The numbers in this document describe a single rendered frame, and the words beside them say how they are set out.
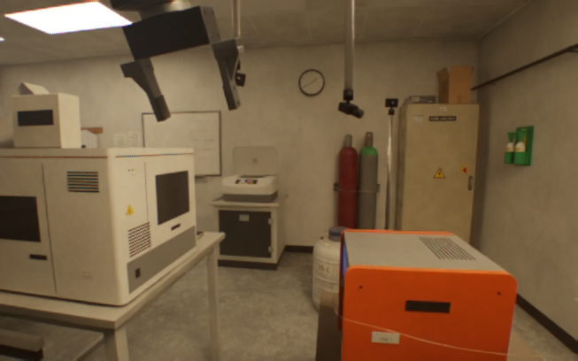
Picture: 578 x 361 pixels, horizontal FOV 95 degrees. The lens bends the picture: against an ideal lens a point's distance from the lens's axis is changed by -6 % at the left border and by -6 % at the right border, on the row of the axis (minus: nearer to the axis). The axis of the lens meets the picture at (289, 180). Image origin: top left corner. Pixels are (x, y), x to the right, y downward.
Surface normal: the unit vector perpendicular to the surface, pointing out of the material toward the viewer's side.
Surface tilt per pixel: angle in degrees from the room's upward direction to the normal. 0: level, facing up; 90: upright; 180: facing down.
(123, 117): 90
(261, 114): 90
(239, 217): 90
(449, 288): 90
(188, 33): 113
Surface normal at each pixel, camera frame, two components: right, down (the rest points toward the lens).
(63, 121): 0.99, 0.02
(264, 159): -0.14, 0.36
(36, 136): -0.14, 0.11
